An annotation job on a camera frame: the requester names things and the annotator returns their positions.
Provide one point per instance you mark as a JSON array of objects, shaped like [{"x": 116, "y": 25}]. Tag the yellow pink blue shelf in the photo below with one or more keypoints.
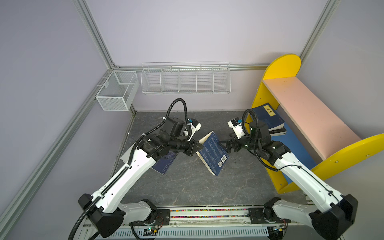
[{"x": 334, "y": 142}]

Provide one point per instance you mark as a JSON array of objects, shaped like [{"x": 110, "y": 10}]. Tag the white mesh basket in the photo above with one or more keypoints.
[{"x": 118, "y": 91}]

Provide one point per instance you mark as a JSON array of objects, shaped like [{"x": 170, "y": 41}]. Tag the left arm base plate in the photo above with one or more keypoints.
[{"x": 159, "y": 217}]

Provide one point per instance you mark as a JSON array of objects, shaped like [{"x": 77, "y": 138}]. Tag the white paper file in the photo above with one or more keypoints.
[{"x": 126, "y": 155}]

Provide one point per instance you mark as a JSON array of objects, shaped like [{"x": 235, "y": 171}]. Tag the dark blue thin book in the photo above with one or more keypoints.
[{"x": 163, "y": 164}]

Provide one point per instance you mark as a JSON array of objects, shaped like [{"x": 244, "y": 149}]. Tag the aluminium front rail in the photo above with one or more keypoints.
[{"x": 204, "y": 223}]

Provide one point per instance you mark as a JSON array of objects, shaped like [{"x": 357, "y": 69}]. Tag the white wire wall rack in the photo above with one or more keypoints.
[{"x": 186, "y": 78}]

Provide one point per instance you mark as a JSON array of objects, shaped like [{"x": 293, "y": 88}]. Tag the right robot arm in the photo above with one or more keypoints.
[{"x": 331, "y": 213}]

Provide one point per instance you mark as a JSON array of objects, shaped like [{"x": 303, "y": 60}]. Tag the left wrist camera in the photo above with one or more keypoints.
[{"x": 195, "y": 126}]

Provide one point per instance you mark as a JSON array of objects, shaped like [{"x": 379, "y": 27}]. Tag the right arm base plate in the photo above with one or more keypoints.
[{"x": 258, "y": 215}]

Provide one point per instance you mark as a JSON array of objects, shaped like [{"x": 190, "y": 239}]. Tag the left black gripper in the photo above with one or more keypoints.
[{"x": 192, "y": 149}]

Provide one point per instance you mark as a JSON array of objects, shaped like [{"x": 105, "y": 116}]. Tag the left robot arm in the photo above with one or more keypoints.
[{"x": 173, "y": 134}]

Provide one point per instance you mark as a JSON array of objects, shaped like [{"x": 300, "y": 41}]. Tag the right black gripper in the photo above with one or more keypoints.
[{"x": 234, "y": 141}]

